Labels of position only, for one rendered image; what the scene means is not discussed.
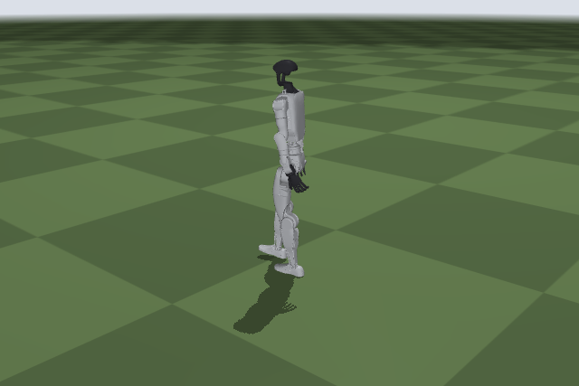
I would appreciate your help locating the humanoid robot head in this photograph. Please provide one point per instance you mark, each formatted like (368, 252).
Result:
(284, 67)

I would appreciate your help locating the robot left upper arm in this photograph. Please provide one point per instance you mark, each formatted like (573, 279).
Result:
(280, 107)

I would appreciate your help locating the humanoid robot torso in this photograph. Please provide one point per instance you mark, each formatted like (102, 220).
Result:
(296, 127)

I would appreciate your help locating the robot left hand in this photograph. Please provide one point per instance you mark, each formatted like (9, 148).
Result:
(295, 181)

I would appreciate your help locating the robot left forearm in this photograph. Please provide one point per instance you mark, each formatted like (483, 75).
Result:
(283, 152)

